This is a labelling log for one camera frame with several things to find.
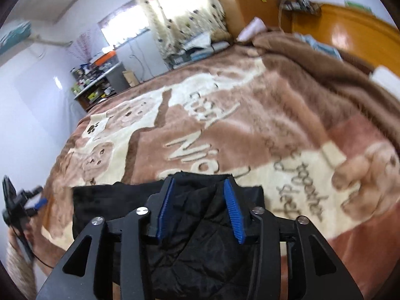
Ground brown teddy bear blanket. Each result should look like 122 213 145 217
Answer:
34 32 399 299

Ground pile of items by curtain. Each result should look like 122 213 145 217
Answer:
165 29 233 69

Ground white pillow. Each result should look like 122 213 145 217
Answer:
236 17 267 43

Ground heart pattern curtain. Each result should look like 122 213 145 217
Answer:
136 0 227 60

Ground power strip with cables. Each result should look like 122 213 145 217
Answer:
278 0 321 31

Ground orange wooden headboard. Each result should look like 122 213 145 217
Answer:
292 3 400 75

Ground grey cluttered shelf unit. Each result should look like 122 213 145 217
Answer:
71 49 130 112

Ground black puffer jacket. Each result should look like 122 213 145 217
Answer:
72 172 256 299

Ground person's left hand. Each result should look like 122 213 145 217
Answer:
8 227 33 264

